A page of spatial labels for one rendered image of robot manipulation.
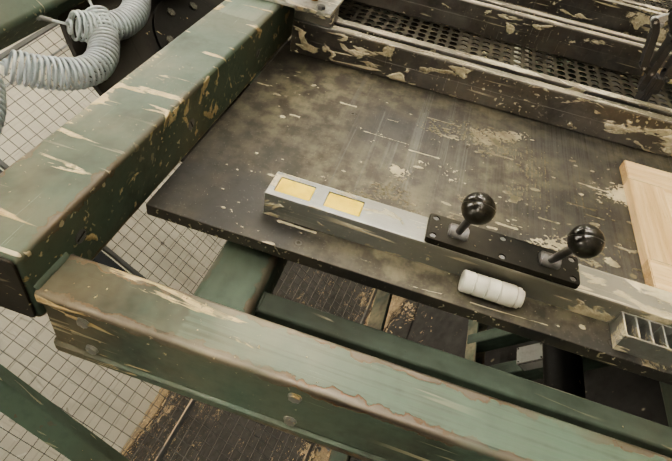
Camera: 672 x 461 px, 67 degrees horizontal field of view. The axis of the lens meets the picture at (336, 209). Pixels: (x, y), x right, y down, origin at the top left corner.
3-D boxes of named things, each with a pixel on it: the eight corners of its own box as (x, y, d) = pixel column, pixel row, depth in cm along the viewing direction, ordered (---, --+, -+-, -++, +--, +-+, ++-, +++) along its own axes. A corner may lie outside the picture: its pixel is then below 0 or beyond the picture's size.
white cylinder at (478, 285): (456, 295, 66) (517, 315, 65) (463, 281, 64) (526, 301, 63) (458, 278, 68) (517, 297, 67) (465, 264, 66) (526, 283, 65)
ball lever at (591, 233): (557, 281, 66) (609, 259, 53) (527, 272, 66) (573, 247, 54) (562, 254, 67) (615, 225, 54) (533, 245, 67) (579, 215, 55)
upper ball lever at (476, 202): (466, 253, 67) (496, 224, 54) (438, 244, 67) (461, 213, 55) (473, 226, 68) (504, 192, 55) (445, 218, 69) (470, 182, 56)
